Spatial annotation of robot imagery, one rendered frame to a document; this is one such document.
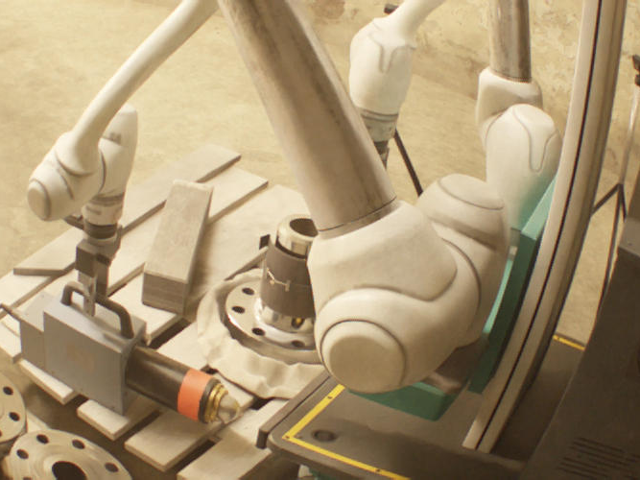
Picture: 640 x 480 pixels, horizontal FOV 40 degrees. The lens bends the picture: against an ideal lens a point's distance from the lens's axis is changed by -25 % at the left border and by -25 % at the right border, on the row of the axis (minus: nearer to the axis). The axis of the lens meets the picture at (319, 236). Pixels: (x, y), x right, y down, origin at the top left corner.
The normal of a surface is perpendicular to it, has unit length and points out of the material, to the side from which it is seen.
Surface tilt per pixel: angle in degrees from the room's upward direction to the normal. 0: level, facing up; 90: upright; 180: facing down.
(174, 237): 0
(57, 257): 0
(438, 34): 90
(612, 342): 90
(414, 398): 90
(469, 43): 90
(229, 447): 0
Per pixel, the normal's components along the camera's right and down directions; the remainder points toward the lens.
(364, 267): -0.28, -0.04
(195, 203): 0.19, -0.87
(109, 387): -0.29, 0.40
